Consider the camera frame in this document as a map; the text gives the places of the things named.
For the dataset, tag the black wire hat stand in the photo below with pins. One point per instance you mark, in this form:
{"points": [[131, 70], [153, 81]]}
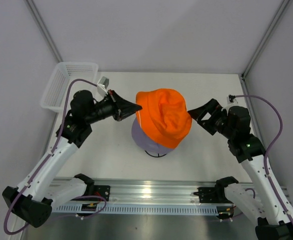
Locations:
{"points": [[155, 155]]}

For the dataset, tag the left aluminium corner post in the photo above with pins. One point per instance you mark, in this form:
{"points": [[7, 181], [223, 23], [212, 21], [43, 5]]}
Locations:
{"points": [[43, 29]]}

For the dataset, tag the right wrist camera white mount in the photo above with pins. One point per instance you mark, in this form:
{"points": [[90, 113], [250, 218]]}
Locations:
{"points": [[231, 102]]}

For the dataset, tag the purple bucket hat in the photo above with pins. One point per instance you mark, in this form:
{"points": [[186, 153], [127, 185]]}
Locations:
{"points": [[145, 142]]}

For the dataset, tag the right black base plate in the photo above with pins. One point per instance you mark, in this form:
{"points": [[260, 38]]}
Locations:
{"points": [[209, 195]]}

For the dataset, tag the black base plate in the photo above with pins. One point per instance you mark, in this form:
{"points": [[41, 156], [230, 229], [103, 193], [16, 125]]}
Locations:
{"points": [[209, 195], [99, 190]]}

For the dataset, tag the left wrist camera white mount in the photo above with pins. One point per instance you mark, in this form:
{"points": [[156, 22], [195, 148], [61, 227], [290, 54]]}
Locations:
{"points": [[102, 86]]}

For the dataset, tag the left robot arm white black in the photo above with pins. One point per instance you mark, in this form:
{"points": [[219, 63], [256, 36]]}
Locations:
{"points": [[30, 199]]}

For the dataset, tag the red hat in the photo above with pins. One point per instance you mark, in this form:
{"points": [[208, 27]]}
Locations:
{"points": [[164, 117]]}

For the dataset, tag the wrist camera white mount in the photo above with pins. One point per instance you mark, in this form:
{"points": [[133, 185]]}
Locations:
{"points": [[102, 86], [231, 102]]}

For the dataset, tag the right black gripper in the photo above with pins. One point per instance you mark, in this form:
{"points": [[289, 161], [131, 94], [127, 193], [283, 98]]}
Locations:
{"points": [[214, 108]]}

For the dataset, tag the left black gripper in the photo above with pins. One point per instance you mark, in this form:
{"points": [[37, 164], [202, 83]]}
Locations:
{"points": [[122, 108]]}

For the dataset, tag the white slotted cable duct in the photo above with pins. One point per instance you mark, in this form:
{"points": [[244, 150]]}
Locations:
{"points": [[137, 209]]}

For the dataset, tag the right aluminium corner post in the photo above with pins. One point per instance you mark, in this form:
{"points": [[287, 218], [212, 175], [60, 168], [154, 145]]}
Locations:
{"points": [[268, 33]]}

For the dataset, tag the aluminium rail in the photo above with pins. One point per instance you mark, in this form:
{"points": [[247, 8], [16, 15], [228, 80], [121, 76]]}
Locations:
{"points": [[153, 192]]}

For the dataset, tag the white plastic basket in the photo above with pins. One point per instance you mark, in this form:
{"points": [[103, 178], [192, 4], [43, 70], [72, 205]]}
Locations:
{"points": [[63, 74]]}

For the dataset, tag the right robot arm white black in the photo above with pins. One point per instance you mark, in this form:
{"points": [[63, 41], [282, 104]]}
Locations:
{"points": [[271, 213]]}

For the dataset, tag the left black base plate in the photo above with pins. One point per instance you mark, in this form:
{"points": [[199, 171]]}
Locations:
{"points": [[99, 190]]}

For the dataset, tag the aluminium corner post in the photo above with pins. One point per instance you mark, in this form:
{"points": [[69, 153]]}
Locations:
{"points": [[43, 29], [268, 33]]}

